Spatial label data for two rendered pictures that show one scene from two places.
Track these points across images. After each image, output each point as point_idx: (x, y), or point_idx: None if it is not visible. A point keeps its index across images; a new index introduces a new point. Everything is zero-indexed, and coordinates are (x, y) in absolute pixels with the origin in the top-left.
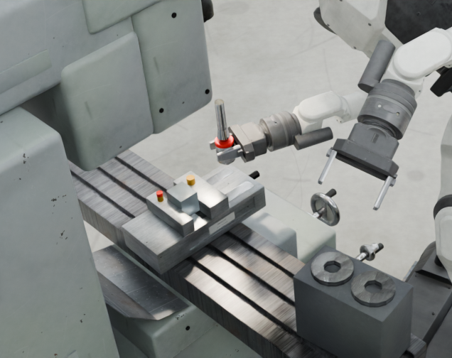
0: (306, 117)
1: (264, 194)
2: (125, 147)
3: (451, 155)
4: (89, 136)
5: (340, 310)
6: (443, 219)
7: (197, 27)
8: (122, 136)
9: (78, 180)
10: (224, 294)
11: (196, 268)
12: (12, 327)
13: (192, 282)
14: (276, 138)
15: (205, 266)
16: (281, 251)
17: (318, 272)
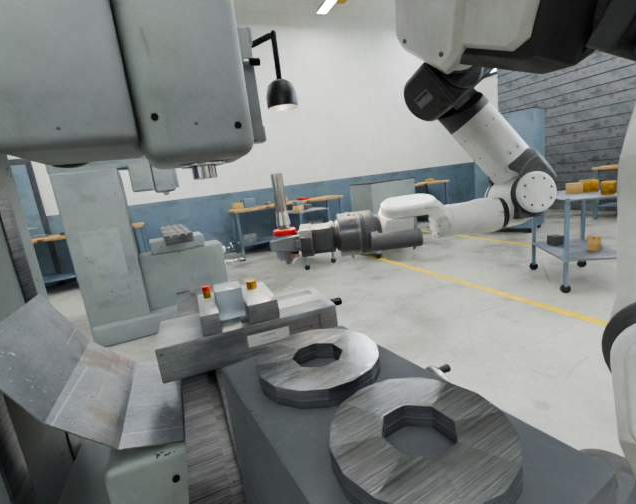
0: (387, 210)
1: (334, 315)
2: (69, 133)
3: None
4: None
5: (286, 503)
6: None
7: (220, 20)
8: (62, 111)
9: (197, 305)
10: (207, 426)
11: (207, 384)
12: None
13: (185, 400)
14: (345, 230)
15: (220, 383)
16: None
17: (273, 361)
